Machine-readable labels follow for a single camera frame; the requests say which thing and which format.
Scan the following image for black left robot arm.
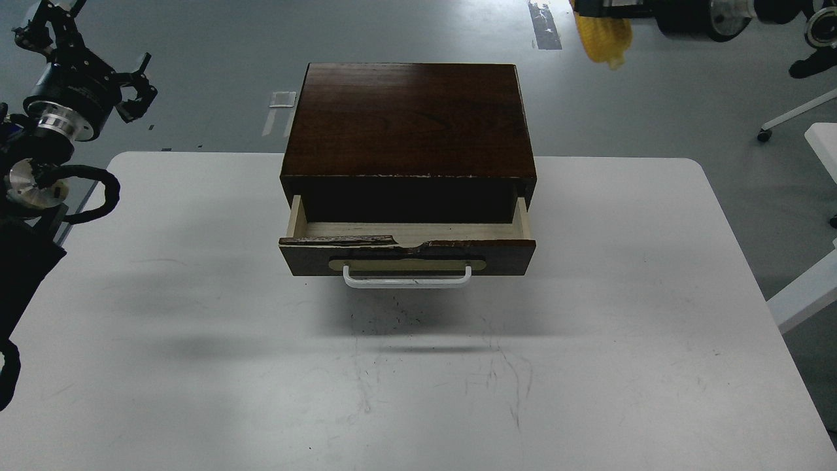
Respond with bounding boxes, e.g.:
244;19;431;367
1;1;158;408

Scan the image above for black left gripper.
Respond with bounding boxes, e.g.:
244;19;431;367
12;1;158;142

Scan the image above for dark wooden cabinet box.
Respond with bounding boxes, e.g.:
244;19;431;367
280;63;536;223

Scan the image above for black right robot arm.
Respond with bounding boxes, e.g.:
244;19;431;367
571;1;836;50

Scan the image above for wooden drawer with white handle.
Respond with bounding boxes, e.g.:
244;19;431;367
278;196;536;289

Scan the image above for yellow corn cob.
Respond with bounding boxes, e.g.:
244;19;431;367
574;13;633;71

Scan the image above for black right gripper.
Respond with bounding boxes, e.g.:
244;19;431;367
569;0;658;19

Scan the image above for white office chair base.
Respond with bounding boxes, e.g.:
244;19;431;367
756;89;836;143

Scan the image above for black floor tape patch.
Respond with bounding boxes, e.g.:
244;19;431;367
527;1;562;51

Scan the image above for white side table edge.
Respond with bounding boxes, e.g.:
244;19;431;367
766;122;837;336

